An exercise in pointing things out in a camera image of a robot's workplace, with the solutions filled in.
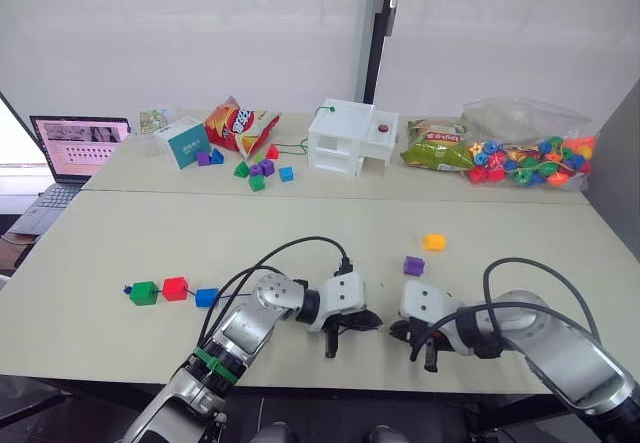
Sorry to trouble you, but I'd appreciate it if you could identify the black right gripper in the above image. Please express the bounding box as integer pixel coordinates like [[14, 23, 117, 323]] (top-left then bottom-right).
[[388, 315, 443, 374]]

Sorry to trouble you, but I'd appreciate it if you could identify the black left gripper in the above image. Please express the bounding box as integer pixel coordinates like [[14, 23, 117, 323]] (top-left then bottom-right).
[[323, 309, 384, 360]]

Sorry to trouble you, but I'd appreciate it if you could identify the green lace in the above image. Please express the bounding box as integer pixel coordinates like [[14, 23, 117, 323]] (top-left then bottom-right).
[[273, 136, 310, 158]]

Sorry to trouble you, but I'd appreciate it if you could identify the blue threaded cube block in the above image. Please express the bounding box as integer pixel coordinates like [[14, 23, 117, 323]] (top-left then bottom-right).
[[194, 287, 221, 309]]

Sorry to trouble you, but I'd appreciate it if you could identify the red threaded cube block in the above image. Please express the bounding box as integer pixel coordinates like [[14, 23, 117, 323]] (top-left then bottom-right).
[[161, 275, 191, 303]]

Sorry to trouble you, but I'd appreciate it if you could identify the white model house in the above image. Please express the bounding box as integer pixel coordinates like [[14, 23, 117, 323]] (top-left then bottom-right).
[[305, 97, 400, 180]]

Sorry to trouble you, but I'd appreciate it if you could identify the green chips bag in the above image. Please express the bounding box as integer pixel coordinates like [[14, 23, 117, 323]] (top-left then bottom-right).
[[399, 118, 477, 172]]

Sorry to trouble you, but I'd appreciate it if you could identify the green threaded cube block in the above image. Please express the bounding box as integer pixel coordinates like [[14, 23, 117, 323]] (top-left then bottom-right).
[[128, 280, 161, 308]]

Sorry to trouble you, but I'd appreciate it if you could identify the clear bag of beads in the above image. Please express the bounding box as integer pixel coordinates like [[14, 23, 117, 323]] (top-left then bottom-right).
[[459, 96, 600, 194]]

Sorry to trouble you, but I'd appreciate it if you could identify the red chips bag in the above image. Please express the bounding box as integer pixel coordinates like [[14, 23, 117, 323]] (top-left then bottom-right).
[[203, 94, 283, 161]]

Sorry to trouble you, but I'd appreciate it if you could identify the teal and white box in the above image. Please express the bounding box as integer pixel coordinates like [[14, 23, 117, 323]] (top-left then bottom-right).
[[152, 116, 209, 171]]

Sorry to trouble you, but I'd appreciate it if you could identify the grey partition panel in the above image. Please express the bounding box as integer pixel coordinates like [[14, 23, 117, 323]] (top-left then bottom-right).
[[581, 81, 640, 265]]

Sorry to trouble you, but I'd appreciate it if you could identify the small printed card box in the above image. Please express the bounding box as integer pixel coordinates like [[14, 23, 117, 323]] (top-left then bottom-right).
[[138, 107, 177, 137]]

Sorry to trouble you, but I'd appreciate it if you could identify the open laptop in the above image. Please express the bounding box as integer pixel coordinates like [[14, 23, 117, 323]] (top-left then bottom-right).
[[8, 114, 133, 237]]

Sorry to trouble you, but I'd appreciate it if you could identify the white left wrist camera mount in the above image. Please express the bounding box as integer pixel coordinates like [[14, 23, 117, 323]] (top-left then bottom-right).
[[306, 271, 369, 334]]

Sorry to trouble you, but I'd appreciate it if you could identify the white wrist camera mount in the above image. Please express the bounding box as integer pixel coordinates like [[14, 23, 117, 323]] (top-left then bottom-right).
[[398, 279, 464, 335], [306, 271, 369, 334]]

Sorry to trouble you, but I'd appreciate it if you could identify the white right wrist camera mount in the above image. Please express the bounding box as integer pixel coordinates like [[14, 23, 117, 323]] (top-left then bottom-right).
[[398, 279, 464, 335]]

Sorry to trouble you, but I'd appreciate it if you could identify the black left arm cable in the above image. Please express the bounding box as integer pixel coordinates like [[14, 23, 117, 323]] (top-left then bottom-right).
[[198, 235, 355, 350]]

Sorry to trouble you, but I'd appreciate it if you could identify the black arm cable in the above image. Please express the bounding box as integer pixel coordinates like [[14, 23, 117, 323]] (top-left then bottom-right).
[[408, 257, 602, 364], [198, 235, 355, 350]]

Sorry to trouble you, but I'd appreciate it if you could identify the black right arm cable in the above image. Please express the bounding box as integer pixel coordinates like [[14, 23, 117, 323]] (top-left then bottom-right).
[[408, 257, 602, 364]]

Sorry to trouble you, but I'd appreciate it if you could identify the black upright post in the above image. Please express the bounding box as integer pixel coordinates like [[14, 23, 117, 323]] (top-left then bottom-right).
[[361, 0, 405, 107]]

